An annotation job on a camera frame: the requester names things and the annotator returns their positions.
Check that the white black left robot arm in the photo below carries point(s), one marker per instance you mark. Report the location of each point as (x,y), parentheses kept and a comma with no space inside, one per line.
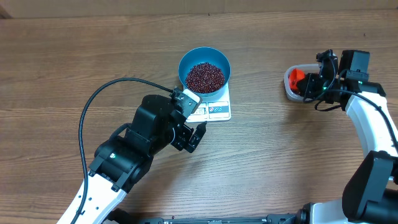
(126,157)

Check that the white digital kitchen scale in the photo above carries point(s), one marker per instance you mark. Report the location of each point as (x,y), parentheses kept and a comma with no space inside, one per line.
(213,108)

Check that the clear plastic container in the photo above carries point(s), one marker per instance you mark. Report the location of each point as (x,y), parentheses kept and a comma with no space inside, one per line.
(307,68)

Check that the teal blue bowl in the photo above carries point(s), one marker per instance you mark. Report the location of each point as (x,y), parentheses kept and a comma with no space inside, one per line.
(202,55)

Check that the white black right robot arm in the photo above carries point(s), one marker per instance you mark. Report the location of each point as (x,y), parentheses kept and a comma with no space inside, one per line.
(343,83)

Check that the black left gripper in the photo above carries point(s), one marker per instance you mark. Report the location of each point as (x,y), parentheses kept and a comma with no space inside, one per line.
(185,133)

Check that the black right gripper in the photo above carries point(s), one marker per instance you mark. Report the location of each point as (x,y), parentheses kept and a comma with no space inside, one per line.
(308,88)

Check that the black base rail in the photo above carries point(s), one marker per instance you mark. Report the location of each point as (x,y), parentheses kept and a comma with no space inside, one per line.
(119,216)

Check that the red beans in bowl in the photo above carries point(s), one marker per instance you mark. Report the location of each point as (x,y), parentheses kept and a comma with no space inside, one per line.
(205,78)

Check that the orange measuring scoop blue handle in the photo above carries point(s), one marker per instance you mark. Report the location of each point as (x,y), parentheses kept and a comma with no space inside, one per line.
(295,76)

